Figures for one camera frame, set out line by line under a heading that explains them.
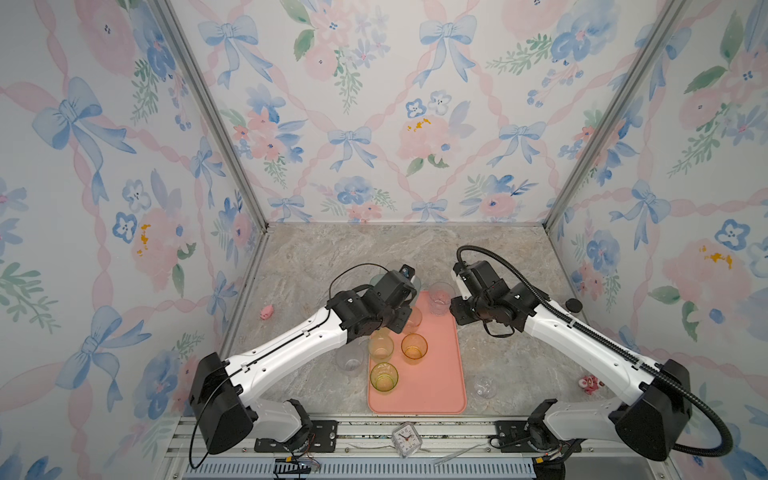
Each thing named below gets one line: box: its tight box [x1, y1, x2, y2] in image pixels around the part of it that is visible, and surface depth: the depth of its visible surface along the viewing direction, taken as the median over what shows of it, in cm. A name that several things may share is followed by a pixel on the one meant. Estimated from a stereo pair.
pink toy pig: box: [260, 304, 274, 321], surface depth 95 cm
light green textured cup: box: [368, 329, 395, 362], surface depth 84 cm
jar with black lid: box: [566, 298, 583, 313], surface depth 88 cm
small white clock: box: [391, 421, 423, 459], surface depth 74 cm
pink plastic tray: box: [368, 291, 466, 415], surface depth 84 cm
